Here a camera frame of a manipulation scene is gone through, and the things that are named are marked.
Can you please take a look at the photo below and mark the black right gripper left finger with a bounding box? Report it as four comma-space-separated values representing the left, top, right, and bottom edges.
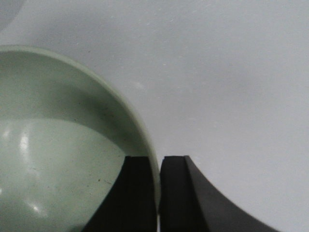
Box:
82, 156, 157, 232

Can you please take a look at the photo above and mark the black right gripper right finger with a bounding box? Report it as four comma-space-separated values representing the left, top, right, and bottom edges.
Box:
159, 156, 275, 232

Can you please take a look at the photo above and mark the light green bowl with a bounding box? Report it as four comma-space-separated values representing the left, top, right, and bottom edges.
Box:
0, 45, 160, 232

